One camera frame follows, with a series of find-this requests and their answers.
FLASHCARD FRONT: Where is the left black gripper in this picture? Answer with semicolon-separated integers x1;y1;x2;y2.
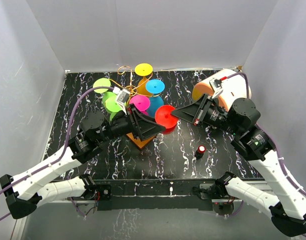
97;103;166;144

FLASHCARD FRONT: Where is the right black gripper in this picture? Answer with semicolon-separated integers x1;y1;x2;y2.
171;93;242;137

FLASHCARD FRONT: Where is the red plastic wine glass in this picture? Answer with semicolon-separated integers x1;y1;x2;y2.
155;105;178;135

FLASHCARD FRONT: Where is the pink plastic wine glass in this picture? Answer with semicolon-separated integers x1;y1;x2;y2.
130;95;150;115

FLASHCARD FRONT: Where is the green plastic wine glass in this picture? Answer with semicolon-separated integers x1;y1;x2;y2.
93;78;116;110
105;96;122;121

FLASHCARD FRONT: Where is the blue plastic wine glass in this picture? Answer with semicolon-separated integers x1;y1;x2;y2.
146;79;165;118

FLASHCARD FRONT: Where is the orange plastic wine glass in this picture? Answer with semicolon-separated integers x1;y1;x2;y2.
135;63;153;97

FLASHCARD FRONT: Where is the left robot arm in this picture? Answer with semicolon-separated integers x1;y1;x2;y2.
0;105;166;219

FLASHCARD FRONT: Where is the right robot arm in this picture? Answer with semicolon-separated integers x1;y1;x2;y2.
171;94;306;237

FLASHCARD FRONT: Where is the small red black button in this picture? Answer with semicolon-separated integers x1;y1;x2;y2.
194;145;206;159

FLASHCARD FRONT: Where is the orange and white cylinder box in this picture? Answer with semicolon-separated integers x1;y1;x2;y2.
191;69;247;111

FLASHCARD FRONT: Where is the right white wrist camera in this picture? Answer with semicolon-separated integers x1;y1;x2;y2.
209;77;228;99

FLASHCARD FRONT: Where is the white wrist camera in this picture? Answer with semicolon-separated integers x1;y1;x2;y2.
113;86;130;114
209;77;228;99

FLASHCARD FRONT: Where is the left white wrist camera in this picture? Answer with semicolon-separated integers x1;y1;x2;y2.
113;86;130;114

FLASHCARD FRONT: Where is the gold wire wine glass rack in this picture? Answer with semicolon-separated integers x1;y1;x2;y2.
111;65;157;151

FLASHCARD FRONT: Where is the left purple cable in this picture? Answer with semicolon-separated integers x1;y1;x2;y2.
0;86;116;225

